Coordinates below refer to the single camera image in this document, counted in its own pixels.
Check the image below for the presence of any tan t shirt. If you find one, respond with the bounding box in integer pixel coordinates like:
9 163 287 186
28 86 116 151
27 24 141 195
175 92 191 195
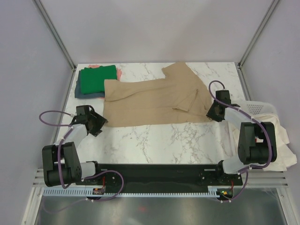
103 62 212 128

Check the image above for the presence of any cream t shirt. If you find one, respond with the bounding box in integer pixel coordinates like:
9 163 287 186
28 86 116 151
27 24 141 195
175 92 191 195
223 109 297 174

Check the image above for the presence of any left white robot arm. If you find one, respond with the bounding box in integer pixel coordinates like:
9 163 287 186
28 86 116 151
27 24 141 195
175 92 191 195
42 105 107 189

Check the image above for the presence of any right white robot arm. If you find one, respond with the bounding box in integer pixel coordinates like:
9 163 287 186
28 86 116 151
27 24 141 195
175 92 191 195
207 90 278 185

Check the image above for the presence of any folded blue t shirt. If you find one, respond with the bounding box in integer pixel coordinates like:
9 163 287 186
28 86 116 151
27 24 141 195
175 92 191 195
74 72 105 99

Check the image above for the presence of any folded green t shirt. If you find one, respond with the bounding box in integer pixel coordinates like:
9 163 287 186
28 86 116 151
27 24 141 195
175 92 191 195
80 65 117 94

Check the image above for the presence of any white plastic basket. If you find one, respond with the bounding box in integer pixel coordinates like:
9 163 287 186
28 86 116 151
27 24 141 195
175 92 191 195
234 100 278 117

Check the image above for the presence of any folded pink t shirt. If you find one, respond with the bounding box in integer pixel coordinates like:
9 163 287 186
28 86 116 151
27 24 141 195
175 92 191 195
88 64 123 99

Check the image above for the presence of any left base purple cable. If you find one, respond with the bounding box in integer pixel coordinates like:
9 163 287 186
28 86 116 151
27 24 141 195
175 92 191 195
82 170 126 203

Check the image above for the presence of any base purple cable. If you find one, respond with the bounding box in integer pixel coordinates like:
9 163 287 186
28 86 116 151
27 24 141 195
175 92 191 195
214 168 249 204
82 170 126 203

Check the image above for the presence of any right aluminium frame post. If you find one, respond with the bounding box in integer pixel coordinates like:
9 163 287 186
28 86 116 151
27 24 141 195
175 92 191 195
236 0 281 70

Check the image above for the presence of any aluminium frame post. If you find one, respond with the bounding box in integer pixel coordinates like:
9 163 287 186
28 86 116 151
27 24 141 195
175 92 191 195
32 0 76 71
236 0 281 70

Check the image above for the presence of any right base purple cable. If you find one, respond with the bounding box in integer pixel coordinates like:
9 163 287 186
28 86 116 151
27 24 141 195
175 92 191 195
214 168 249 204

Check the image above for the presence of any white cable duct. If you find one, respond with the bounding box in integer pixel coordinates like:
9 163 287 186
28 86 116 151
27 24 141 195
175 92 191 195
43 187 219 198

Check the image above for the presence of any left aluminium frame post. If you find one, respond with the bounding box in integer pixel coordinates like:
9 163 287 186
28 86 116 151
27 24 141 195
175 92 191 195
32 0 76 71

